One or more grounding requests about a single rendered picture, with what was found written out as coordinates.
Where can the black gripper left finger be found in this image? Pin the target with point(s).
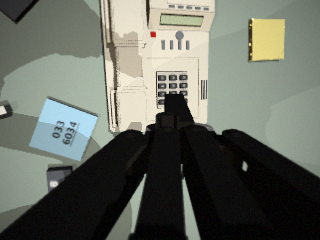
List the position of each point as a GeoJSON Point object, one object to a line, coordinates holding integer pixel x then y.
{"type": "Point", "coordinates": [87, 204]}

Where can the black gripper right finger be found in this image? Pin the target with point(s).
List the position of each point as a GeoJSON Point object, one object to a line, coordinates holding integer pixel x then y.
{"type": "Point", "coordinates": [273, 192]}

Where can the light blue sticky note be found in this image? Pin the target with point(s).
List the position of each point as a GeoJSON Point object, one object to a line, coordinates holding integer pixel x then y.
{"type": "Point", "coordinates": [63, 130]}

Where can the yellow sticky note pad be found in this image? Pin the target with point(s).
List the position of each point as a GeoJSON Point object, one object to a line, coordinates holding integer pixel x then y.
{"type": "Point", "coordinates": [266, 39]}

